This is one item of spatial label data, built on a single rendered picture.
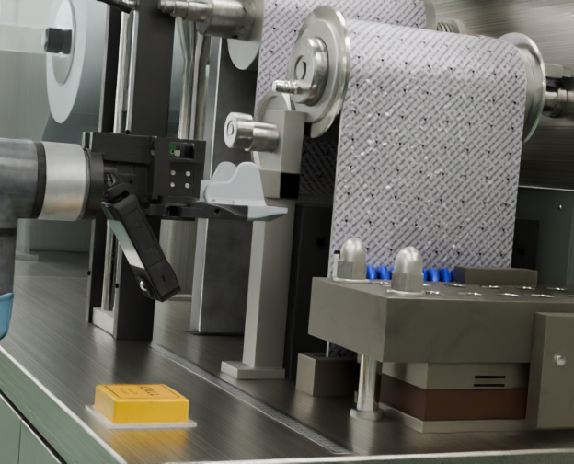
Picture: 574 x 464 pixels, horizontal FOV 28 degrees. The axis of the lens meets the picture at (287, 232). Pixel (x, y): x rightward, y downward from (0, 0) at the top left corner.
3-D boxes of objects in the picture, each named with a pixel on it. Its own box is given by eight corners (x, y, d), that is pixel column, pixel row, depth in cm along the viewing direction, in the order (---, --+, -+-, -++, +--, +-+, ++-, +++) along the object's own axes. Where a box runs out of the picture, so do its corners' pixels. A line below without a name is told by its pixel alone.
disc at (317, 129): (283, 137, 136) (293, 11, 135) (287, 137, 136) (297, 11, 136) (340, 138, 123) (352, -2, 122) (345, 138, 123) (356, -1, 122)
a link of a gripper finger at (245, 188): (297, 165, 117) (208, 158, 114) (293, 224, 117) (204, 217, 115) (289, 165, 120) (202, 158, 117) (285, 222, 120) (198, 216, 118)
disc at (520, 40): (465, 154, 147) (476, 37, 146) (469, 154, 147) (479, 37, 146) (536, 156, 133) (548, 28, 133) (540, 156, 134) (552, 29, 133)
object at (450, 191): (327, 282, 125) (340, 111, 124) (506, 288, 135) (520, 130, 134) (328, 283, 125) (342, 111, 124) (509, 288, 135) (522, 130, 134)
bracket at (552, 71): (507, 76, 143) (509, 60, 143) (545, 81, 145) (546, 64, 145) (532, 75, 138) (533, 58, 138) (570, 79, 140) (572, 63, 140)
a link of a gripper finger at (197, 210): (251, 205, 114) (164, 200, 112) (250, 221, 114) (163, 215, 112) (240, 204, 119) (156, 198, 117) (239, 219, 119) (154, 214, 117)
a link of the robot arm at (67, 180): (43, 221, 108) (25, 216, 115) (91, 224, 110) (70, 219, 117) (49, 140, 107) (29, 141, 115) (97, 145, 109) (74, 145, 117)
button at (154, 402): (93, 409, 109) (95, 383, 109) (164, 408, 112) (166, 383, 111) (113, 426, 102) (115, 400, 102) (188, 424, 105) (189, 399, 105)
